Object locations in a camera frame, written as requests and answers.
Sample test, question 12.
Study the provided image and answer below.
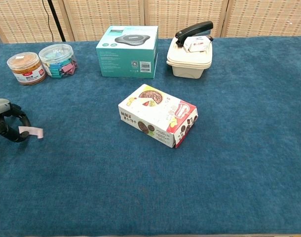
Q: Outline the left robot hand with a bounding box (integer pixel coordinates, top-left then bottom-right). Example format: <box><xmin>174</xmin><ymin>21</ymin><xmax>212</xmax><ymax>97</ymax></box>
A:
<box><xmin>0</xmin><ymin>98</ymin><xmax>32</xmax><ymax>143</ymax></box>

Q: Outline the pink strip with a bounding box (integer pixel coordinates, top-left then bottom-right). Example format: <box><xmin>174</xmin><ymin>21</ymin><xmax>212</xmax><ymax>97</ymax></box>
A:
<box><xmin>18</xmin><ymin>126</ymin><xmax>44</xmax><ymax>140</ymax></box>

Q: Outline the white printed cookie box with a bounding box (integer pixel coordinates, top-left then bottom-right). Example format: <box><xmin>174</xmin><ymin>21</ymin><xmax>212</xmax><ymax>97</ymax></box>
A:
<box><xmin>117</xmin><ymin>83</ymin><xmax>199</xmax><ymax>149</ymax></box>

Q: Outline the clear jar of rubber bands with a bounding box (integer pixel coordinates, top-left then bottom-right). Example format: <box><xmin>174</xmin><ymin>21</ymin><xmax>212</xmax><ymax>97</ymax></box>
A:
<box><xmin>6</xmin><ymin>51</ymin><xmax>47</xmax><ymax>86</ymax></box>

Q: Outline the clear jar of binder clips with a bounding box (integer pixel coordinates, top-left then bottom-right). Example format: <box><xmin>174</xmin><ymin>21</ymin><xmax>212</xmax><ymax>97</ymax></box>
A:
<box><xmin>38</xmin><ymin>43</ymin><xmax>79</xmax><ymax>79</ymax></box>

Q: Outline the black tripod stand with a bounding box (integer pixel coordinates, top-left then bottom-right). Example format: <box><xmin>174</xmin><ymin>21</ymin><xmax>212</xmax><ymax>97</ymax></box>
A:
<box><xmin>47</xmin><ymin>0</ymin><xmax>67</xmax><ymax>42</ymax></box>

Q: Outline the teal speakerphone product box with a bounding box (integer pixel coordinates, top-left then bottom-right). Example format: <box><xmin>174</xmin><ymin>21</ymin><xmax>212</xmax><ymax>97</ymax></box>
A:
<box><xmin>95</xmin><ymin>25</ymin><xmax>159</xmax><ymax>79</ymax></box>

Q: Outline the beige lidded food container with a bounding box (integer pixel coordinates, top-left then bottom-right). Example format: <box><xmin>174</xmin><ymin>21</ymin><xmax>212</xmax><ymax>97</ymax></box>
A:
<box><xmin>166</xmin><ymin>37</ymin><xmax>213</xmax><ymax>80</ymax></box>

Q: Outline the small white staples box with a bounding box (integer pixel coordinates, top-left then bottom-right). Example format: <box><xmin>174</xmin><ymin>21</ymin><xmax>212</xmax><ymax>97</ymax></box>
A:
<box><xmin>184</xmin><ymin>36</ymin><xmax>212</xmax><ymax>53</ymax></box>

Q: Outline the black stapler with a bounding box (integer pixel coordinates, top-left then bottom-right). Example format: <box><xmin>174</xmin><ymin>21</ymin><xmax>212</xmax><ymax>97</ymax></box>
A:
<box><xmin>175</xmin><ymin>21</ymin><xmax>214</xmax><ymax>47</ymax></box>

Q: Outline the bamboo folding screen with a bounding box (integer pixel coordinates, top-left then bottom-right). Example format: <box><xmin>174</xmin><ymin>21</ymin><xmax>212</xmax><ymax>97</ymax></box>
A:
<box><xmin>0</xmin><ymin>0</ymin><xmax>301</xmax><ymax>44</ymax></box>

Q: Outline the thin black hanging cable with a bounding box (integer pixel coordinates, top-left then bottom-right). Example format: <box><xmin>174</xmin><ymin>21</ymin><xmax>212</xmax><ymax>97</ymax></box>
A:
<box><xmin>41</xmin><ymin>0</ymin><xmax>54</xmax><ymax>42</ymax></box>

